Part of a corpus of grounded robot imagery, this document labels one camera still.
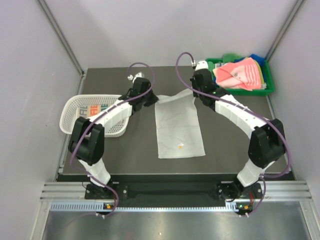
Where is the colourful rabbit print towel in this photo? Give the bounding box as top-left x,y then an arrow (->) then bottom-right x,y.
73,103 -> 130,128

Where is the blue cloth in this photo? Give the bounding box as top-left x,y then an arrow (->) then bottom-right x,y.
249,53 -> 265,65

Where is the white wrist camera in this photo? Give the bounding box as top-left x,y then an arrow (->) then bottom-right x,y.
127,71 -> 145,83
191,60 -> 209,71

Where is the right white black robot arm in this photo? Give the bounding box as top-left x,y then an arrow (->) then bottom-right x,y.
190,69 -> 286,199

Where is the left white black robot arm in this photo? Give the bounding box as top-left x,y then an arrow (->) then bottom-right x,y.
68,76 -> 159,199

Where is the white perforated plastic basket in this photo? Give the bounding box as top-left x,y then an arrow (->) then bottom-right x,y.
59,94 -> 133,140

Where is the aluminium frame rail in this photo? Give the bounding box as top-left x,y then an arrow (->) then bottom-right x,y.
40,182 -> 88,201

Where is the pink striped towel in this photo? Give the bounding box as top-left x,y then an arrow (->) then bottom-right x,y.
212,57 -> 262,91

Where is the grey slotted cable duct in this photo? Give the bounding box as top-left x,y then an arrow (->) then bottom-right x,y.
50,201 -> 249,213

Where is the grey white towel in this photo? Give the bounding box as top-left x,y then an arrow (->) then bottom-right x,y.
154,89 -> 206,159

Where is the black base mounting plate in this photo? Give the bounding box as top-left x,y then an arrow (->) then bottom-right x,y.
84,181 -> 263,202

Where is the green cloth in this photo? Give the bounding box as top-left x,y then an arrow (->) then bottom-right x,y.
222,53 -> 242,63

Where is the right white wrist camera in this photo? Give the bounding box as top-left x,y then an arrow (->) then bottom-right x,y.
191,60 -> 209,71

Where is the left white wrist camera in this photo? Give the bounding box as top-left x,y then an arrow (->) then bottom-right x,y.
127,71 -> 145,83

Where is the green plastic bin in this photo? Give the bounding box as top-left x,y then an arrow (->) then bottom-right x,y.
206,58 -> 275,97

